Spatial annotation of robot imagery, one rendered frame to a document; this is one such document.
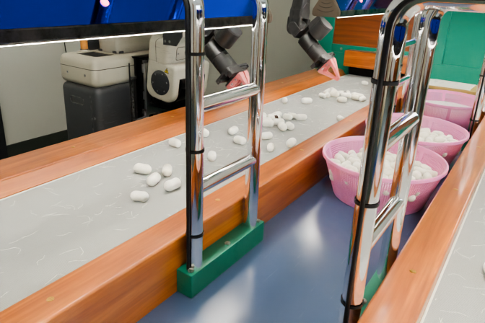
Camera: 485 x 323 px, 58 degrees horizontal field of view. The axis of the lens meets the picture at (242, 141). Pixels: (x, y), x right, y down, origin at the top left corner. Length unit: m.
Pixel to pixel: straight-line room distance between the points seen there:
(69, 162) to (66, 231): 0.24
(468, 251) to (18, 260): 0.66
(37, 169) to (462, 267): 0.76
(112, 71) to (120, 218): 1.24
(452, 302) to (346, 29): 1.61
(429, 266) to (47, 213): 0.60
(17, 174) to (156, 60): 1.03
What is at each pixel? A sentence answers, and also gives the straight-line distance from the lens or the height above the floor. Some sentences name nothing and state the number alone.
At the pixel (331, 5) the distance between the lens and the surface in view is 1.27.
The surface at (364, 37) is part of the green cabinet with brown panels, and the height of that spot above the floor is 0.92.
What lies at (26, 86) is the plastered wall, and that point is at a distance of 3.07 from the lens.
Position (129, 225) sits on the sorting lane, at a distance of 0.74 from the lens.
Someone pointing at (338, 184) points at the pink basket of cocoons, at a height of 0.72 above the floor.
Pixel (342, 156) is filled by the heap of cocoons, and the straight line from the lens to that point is 1.07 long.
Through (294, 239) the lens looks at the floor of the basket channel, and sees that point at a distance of 0.83.
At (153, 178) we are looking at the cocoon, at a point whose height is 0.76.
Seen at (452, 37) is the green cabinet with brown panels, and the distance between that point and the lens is 1.98.
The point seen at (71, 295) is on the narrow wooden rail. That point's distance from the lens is 0.57.
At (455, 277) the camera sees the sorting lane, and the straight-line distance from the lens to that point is 0.70.
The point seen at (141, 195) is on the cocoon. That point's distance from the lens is 0.80.
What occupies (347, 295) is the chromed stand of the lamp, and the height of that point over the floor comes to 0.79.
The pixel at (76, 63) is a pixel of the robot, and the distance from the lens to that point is 1.97.
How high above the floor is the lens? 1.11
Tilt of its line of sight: 20 degrees down
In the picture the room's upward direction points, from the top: 2 degrees clockwise
